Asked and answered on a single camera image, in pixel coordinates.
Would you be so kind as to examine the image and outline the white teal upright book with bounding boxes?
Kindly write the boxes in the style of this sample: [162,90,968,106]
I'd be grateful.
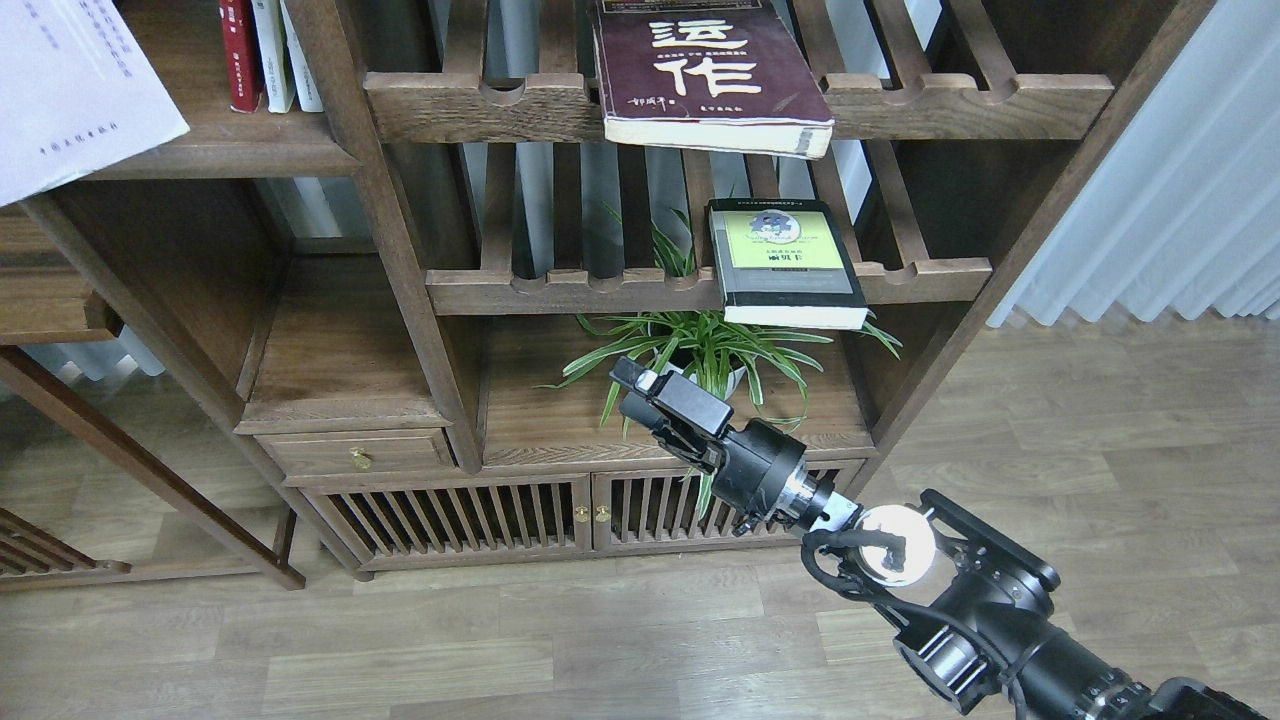
[282,3,324,113]

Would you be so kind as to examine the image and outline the white curtain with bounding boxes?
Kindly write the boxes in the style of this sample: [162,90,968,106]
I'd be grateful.
[988,1,1279,328]

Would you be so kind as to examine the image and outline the brass drawer knob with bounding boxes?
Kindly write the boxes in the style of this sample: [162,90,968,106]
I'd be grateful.
[349,448,374,471]

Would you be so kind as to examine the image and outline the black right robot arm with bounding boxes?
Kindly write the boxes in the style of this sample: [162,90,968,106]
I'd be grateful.
[611,357,1256,719]

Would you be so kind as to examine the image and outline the dark wooden bookshelf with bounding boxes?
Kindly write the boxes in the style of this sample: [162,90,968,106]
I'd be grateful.
[18,1,1212,579]

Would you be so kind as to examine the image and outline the green spider plant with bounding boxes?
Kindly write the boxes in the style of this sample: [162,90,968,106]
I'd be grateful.
[541,205,905,521]

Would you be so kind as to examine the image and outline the green and black book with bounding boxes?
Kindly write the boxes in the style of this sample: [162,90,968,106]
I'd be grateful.
[707,199,870,331]

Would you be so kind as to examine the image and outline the maroon book white characters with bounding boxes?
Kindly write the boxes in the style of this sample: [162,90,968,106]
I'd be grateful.
[589,1,835,159]

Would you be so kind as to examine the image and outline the white plant pot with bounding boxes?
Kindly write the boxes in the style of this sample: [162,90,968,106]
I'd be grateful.
[662,360,748,401]

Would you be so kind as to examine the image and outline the pale lavender white book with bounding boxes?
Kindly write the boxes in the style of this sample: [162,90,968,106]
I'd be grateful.
[1,1,189,206]

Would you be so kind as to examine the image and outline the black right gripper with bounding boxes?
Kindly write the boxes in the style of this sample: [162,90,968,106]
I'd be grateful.
[609,357,805,530]

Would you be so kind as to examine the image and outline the red upright book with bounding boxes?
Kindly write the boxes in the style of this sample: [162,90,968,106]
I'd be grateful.
[218,0,262,114]

